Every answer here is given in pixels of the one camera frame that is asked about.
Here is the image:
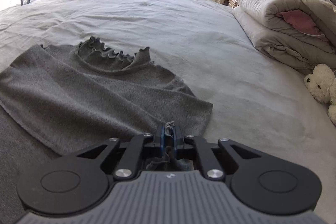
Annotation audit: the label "white teddy bear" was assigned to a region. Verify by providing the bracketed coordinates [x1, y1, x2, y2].
[304, 64, 336, 124]

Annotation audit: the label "grey bed sheet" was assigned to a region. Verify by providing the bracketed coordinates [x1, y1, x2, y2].
[1, 0, 335, 223]

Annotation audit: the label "dark grey knit sweater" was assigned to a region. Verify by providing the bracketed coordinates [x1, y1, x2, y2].
[1, 37, 213, 173]

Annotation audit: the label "folded grey pink duvet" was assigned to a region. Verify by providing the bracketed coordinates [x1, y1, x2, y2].
[232, 0, 335, 73]

